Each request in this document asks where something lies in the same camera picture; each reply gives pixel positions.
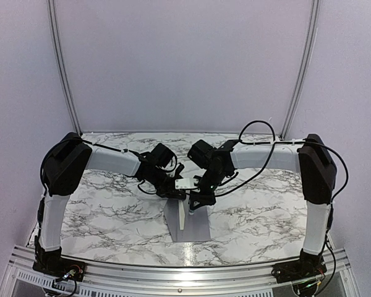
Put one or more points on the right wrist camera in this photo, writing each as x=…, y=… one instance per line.
x=186, y=183

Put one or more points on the right aluminium corner post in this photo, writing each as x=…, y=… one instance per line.
x=306, y=57

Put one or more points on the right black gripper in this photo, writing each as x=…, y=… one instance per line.
x=202, y=200

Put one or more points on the left aluminium corner post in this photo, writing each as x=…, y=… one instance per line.
x=60, y=62

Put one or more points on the grey paper envelope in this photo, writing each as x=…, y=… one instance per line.
x=196, y=228

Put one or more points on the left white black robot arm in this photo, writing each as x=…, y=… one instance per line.
x=62, y=169

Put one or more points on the aluminium corner post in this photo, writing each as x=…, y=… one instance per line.
x=60, y=62
x=306, y=57

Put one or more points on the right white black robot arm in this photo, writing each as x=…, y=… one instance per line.
x=309, y=157

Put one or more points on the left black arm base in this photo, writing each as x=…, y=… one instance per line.
x=61, y=268

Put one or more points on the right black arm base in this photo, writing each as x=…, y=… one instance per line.
x=297, y=270

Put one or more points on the aluminium front table rail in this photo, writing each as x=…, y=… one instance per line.
x=110, y=279

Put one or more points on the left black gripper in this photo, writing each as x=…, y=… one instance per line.
x=172, y=192

